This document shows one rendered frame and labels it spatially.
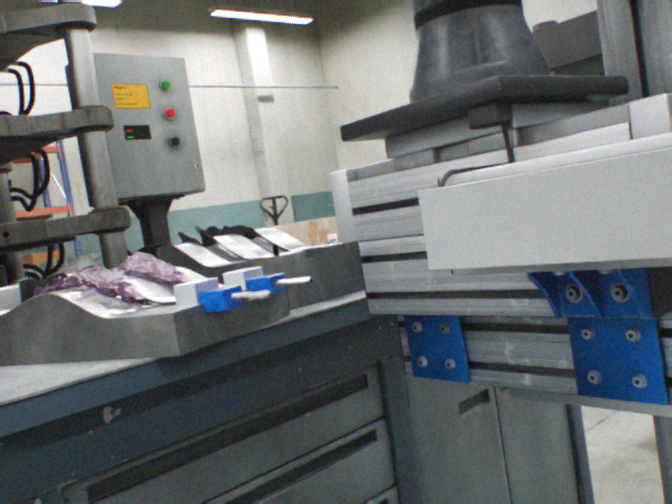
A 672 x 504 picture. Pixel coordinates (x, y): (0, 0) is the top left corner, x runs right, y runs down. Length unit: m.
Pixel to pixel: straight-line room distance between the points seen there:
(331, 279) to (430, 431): 0.38
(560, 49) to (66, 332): 4.65
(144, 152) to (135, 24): 7.17
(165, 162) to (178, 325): 1.21
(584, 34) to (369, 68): 5.27
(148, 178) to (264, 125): 7.46
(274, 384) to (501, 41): 0.61
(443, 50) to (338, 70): 9.81
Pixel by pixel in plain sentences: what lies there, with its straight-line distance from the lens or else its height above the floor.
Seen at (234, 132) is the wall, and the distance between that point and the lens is 9.50.
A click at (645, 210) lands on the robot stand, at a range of 0.49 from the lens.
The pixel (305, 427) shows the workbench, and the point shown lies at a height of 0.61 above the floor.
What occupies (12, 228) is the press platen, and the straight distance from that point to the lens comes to 1.79.
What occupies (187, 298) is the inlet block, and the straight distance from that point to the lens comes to 0.94.
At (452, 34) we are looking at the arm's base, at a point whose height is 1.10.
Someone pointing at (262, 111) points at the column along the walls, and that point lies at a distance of 9.47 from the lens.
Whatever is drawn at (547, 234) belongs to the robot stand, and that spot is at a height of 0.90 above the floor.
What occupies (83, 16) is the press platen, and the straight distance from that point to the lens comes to 1.88.
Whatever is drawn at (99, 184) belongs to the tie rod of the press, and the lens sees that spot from 1.81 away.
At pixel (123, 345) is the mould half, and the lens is 0.94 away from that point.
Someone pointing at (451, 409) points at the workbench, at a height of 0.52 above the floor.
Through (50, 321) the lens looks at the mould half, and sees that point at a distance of 1.03.
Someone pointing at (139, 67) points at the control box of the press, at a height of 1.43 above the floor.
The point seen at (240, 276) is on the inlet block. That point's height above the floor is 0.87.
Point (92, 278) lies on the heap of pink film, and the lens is 1.05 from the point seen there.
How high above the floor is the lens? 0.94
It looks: 3 degrees down
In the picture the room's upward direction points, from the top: 9 degrees counter-clockwise
